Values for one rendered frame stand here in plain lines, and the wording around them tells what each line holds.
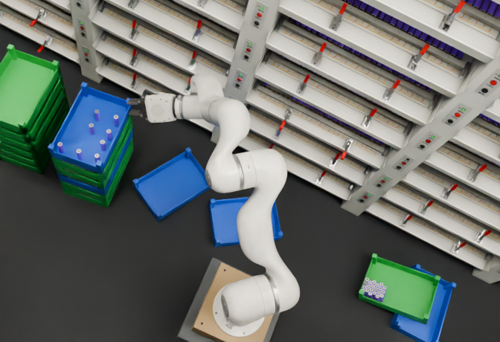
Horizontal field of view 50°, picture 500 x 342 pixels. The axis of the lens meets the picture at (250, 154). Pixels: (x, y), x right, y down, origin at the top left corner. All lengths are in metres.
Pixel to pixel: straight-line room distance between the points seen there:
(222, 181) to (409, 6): 0.70
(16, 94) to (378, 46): 1.36
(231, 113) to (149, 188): 1.08
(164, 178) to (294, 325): 0.87
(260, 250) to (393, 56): 0.71
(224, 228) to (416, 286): 0.89
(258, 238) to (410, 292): 1.19
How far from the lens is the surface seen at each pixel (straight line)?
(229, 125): 1.48
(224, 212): 2.49
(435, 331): 2.67
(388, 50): 1.73
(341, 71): 1.87
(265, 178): 1.48
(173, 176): 2.52
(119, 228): 2.44
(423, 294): 2.58
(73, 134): 2.17
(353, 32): 1.72
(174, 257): 2.41
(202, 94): 1.74
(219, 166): 1.44
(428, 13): 1.60
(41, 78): 2.31
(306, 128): 2.18
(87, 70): 2.70
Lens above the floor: 2.34
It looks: 64 degrees down
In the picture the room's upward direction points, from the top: 24 degrees clockwise
